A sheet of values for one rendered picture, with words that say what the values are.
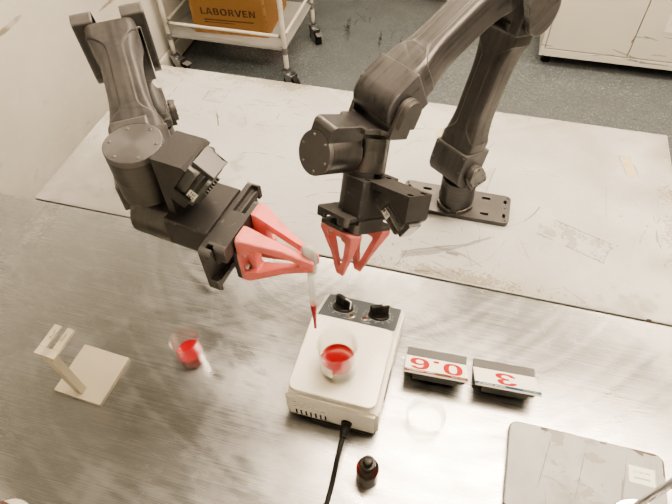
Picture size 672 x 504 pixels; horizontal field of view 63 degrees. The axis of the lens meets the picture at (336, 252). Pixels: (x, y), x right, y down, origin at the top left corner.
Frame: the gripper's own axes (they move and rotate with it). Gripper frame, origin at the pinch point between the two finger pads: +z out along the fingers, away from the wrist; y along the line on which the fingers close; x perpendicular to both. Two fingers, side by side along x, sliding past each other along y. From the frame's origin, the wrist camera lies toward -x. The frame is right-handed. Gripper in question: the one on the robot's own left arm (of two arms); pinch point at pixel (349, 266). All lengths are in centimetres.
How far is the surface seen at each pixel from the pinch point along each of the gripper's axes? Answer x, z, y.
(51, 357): 14.9, 12.4, -37.0
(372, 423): -14.6, 15.6, -6.0
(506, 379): -21.5, 11.3, 13.5
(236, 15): 200, -32, 99
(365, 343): -8.4, 7.6, -3.0
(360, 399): -13.5, 11.7, -7.9
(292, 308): 9.7, 11.2, -1.9
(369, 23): 196, -38, 184
